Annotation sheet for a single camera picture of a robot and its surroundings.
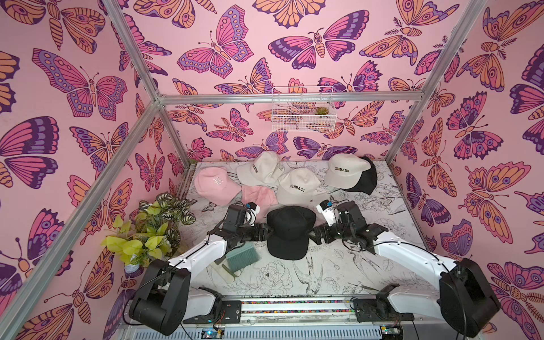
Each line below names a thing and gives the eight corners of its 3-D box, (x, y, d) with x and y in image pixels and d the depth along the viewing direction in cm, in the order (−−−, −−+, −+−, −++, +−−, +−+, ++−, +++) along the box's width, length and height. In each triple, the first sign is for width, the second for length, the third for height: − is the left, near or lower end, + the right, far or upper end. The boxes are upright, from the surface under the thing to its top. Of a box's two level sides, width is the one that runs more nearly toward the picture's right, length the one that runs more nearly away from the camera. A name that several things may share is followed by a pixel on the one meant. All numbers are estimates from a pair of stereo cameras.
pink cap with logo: (194, 191, 111) (188, 180, 104) (213, 173, 119) (209, 162, 112) (226, 210, 103) (222, 200, 97) (244, 190, 111) (242, 179, 105)
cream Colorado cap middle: (276, 207, 104) (276, 198, 98) (276, 178, 116) (276, 168, 110) (320, 207, 104) (322, 197, 98) (315, 177, 116) (317, 168, 110)
